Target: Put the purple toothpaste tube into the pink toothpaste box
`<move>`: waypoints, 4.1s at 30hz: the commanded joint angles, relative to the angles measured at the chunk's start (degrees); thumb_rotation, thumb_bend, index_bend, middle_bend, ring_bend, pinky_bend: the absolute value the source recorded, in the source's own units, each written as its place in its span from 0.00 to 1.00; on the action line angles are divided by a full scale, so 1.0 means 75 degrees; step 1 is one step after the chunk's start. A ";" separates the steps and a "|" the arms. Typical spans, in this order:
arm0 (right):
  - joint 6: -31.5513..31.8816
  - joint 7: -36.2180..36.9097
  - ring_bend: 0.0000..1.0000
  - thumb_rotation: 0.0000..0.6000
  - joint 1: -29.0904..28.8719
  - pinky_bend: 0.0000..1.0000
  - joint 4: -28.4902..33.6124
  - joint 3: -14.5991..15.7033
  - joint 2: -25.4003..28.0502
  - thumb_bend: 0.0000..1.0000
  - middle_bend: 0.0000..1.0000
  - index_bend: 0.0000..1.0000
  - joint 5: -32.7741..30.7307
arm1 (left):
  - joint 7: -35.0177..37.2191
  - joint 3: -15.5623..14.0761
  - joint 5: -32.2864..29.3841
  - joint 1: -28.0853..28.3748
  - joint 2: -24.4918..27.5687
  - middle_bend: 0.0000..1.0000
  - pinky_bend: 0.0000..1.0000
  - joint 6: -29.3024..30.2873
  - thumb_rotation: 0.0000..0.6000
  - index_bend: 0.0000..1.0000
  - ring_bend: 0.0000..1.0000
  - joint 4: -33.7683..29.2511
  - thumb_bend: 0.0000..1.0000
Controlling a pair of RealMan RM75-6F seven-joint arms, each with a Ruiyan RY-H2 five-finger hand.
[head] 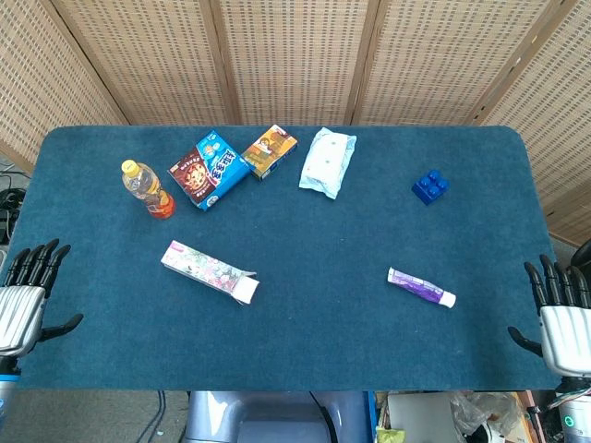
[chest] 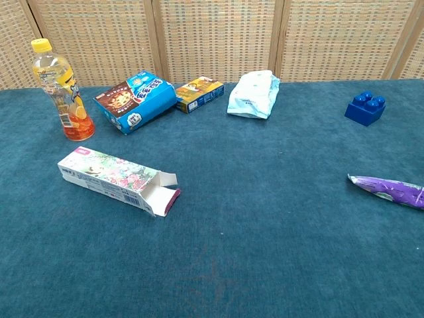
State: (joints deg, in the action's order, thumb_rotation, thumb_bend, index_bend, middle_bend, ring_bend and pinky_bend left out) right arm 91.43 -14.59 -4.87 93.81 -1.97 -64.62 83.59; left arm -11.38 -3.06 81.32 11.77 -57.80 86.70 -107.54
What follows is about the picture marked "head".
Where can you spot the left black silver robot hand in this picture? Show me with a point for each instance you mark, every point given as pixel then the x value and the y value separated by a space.
pixel 23 300

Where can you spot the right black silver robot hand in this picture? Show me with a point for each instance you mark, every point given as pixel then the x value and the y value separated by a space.
pixel 568 332

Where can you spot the purple toothpaste tube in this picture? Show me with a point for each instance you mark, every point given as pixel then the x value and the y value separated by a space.
pixel 415 283

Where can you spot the floral toothpaste carton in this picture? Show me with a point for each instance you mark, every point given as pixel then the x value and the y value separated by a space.
pixel 203 268

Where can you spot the grey board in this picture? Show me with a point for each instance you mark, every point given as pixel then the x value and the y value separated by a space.
pixel 415 415

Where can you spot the blue toy brick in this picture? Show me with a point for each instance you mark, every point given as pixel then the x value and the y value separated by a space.
pixel 429 189

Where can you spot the blue snack box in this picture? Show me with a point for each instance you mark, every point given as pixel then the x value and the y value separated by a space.
pixel 208 171

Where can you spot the yellow orange small box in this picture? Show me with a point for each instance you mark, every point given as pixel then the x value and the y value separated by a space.
pixel 270 150

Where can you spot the black chair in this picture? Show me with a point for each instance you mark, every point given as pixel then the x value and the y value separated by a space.
pixel 579 256

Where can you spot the clear crumpled plastic bag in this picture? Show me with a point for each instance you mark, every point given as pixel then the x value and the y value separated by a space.
pixel 485 410

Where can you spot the yellow cap drink bottle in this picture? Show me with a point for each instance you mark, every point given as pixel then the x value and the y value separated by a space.
pixel 145 187

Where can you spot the green snack packet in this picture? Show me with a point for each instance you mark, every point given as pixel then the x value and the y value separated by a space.
pixel 390 435

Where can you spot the blue felt table cloth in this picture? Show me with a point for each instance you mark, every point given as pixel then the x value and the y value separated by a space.
pixel 295 332

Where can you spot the grey robot torso base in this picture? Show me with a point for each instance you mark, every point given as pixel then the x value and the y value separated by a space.
pixel 277 420

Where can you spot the light blue wipes pack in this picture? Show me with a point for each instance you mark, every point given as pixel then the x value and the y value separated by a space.
pixel 325 161

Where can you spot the woven bamboo folding screen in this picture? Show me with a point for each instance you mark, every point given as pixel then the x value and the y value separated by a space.
pixel 295 55

